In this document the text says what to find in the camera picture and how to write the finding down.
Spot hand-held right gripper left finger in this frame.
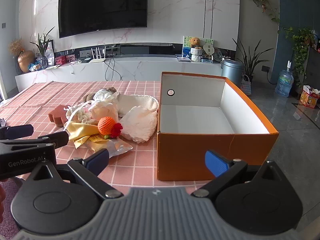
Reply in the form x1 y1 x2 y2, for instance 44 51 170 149
24 149 124 198

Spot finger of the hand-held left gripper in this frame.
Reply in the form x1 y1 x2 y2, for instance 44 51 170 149
0 124 34 140
0 131 70 151

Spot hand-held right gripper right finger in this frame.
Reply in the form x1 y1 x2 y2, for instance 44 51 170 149
191 150 293 197

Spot orange cardboard box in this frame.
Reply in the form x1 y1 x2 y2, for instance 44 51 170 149
157 71 279 181

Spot yellow cloth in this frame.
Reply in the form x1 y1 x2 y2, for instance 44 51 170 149
65 121 100 148

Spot clear plastic snack packet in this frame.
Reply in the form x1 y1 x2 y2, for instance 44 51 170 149
85 134 133 158

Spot brown sponge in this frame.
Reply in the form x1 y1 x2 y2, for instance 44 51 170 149
48 105 69 127

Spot cream knitted item with ribbon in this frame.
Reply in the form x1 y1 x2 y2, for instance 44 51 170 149
65 104 99 125

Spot orange crocheted ball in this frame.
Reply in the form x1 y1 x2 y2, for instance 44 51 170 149
97 117 117 136

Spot red crocheted flower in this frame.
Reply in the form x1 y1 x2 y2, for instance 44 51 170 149
110 122 123 138

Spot pink checkered tablecloth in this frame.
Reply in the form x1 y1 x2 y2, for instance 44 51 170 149
0 81 213 188

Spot white gauze bag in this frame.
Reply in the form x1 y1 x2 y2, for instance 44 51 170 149
89 99 120 124

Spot white crumpled cloth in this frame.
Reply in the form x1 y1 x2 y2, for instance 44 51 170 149
119 106 158 144

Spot brown plush toy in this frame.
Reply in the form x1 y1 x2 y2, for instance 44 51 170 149
84 87 120 103

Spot cream fleece pouch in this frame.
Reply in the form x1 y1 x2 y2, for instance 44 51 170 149
117 94 160 117

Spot golden vase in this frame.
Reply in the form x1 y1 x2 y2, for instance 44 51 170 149
17 50 35 73

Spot woven basket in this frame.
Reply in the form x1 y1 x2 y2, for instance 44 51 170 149
240 74 252 96

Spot dried flower bunch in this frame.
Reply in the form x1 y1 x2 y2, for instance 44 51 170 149
9 38 24 55

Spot white router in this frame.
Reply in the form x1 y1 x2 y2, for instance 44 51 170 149
89 45 107 63

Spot green plant in glass vase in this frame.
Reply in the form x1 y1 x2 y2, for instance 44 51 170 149
30 26 55 69

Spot grey-blue trash can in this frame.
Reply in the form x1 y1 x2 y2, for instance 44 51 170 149
221 59 245 86

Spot white marble television cabinet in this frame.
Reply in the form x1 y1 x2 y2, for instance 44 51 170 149
15 56 223 93

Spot blue water bottle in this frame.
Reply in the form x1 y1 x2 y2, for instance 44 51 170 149
274 60 294 98

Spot potted snake plant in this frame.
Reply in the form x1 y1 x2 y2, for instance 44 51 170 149
232 38 274 83

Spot decorative plate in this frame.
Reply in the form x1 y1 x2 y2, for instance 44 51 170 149
212 47 223 62

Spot red printed carton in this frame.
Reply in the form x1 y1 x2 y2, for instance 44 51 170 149
299 85 320 109

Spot white paper fan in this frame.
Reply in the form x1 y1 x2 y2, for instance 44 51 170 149
203 42 213 63

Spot green painted picture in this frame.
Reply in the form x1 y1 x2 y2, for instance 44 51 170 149
182 35 215 58

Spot dark side cabinet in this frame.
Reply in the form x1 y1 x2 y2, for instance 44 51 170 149
299 45 320 98

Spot trailing pothos plant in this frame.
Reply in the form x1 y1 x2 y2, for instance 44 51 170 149
278 26 317 85

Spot hanging vine plant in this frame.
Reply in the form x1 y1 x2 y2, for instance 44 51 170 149
246 0 280 27

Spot black cable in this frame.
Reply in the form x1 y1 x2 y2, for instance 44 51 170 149
104 57 121 81

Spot black wall television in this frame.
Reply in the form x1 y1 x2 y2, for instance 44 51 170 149
58 0 148 39

